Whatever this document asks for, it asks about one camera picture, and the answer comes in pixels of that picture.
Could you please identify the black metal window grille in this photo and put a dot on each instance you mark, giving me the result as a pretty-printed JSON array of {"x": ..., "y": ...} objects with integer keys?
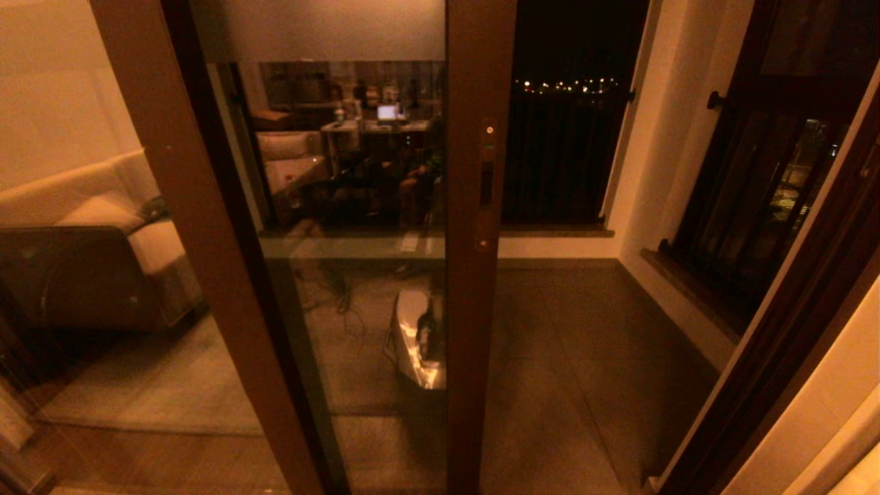
[{"x": 716, "y": 100}]

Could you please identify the brown framed sliding glass door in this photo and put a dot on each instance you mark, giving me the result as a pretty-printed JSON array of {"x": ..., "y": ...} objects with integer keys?
[{"x": 474, "y": 309}]

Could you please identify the brown framed fixed glass door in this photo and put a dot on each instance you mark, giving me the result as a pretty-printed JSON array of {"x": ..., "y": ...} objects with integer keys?
[{"x": 206, "y": 240}]

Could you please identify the black metal balcony railing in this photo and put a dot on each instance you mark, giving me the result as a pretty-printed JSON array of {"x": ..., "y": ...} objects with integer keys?
[{"x": 557, "y": 158}]

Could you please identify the dark framed window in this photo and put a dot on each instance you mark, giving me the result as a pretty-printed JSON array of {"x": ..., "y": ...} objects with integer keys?
[{"x": 790, "y": 41}]

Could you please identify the stone window sill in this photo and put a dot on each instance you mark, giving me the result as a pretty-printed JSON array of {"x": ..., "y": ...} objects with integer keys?
[{"x": 687, "y": 295}]

